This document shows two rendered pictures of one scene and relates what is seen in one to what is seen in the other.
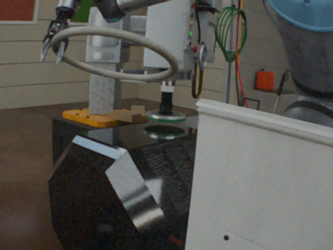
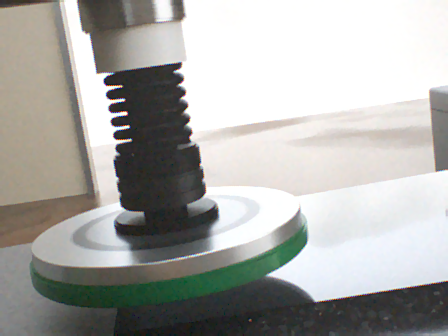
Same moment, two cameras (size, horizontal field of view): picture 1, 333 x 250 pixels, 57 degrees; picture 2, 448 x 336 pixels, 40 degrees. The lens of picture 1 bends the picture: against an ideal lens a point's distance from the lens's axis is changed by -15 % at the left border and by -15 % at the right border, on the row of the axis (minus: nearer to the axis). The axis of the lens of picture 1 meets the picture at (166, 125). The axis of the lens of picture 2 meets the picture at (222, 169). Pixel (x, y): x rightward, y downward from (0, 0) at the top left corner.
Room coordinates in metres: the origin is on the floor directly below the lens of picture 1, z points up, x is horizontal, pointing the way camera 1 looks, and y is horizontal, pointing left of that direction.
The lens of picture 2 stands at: (2.19, 0.39, 1.03)
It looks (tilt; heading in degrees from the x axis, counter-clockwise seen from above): 10 degrees down; 226
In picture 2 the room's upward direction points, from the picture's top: 8 degrees counter-clockwise
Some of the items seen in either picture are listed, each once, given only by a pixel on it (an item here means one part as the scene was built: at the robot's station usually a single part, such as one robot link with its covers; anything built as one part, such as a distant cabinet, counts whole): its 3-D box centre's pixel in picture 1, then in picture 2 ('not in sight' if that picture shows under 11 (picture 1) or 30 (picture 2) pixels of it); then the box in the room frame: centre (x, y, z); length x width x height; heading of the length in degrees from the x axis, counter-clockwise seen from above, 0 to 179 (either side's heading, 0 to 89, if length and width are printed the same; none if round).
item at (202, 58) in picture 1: (197, 56); not in sight; (1.97, -0.14, 1.22); 0.15 x 0.10 x 0.15; 162
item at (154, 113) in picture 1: (165, 114); (168, 226); (1.89, 0.01, 0.90); 0.21 x 0.21 x 0.01
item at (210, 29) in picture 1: (200, 37); not in sight; (2.52, -0.20, 1.37); 0.19 x 0.19 x 0.20
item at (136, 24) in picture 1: (137, 31); not in sight; (2.50, 0.25, 1.39); 0.74 x 0.34 x 0.25; 92
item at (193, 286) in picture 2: (165, 115); (169, 231); (1.89, 0.01, 0.90); 0.22 x 0.22 x 0.04
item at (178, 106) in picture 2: (166, 95); (147, 99); (1.89, 0.01, 1.00); 0.06 x 0.06 x 0.09
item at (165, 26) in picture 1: (175, 34); not in sight; (1.97, -0.02, 1.35); 0.36 x 0.22 x 0.45; 162
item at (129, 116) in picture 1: (123, 115); not in sight; (2.30, 0.28, 0.81); 0.20 x 0.10 x 0.05; 60
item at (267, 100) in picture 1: (279, 120); not in sight; (4.83, -1.65, 0.43); 1.30 x 0.62 x 0.86; 136
